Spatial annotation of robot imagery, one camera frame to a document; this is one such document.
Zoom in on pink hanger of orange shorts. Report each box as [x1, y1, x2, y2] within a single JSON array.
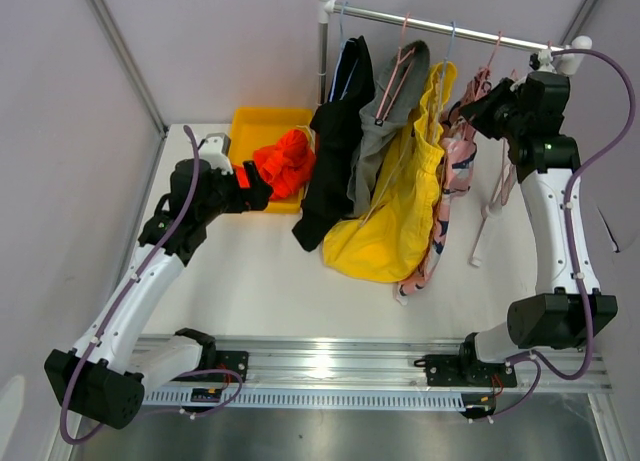
[[492, 40, 556, 207]]

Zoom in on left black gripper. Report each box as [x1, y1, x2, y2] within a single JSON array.
[[198, 161, 272, 224]]

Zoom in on orange shorts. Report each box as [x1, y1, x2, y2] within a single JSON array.
[[252, 128, 316, 201]]

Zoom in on yellow shorts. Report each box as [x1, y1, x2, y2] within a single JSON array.
[[322, 62, 457, 283]]

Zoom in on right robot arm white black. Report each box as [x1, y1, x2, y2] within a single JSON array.
[[456, 71, 618, 385]]

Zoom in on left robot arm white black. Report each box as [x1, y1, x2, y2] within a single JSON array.
[[44, 159, 272, 429]]

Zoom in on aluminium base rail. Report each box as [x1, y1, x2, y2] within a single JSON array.
[[143, 336, 612, 411]]

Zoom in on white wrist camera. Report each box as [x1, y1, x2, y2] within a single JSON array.
[[198, 132, 233, 175], [529, 48, 557, 73]]

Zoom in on pink hanger of patterned shorts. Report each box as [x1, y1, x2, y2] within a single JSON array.
[[472, 31, 503, 101]]

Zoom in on pink patterned shorts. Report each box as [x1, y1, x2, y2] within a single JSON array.
[[395, 66, 491, 306]]

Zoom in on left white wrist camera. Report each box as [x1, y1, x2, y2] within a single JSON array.
[[198, 132, 233, 175]]

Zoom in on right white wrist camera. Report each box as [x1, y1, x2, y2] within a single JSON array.
[[529, 48, 557, 73]]

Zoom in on yellow plastic tray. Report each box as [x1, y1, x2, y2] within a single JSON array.
[[229, 107, 315, 214]]

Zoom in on grey shorts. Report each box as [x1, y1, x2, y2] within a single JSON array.
[[347, 40, 430, 218]]

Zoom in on black shorts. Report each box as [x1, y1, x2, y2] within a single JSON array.
[[292, 36, 375, 252]]

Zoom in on pink hanger of grey shorts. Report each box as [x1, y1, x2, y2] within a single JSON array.
[[375, 12, 415, 125]]

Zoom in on metal clothes rack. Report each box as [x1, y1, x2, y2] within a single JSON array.
[[314, 0, 594, 267]]

